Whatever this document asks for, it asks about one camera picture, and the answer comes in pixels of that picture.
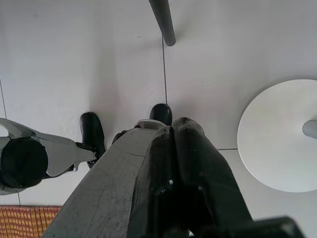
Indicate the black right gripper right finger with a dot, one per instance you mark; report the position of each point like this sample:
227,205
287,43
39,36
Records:
205,178

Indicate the robot left leg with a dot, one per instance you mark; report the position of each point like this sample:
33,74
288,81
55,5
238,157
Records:
22,163

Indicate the orange patterned mat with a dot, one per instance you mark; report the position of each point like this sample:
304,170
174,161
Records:
24,221

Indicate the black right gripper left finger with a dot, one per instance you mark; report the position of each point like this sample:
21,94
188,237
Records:
111,193

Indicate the dark grey table leg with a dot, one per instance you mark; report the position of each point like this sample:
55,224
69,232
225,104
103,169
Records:
163,22

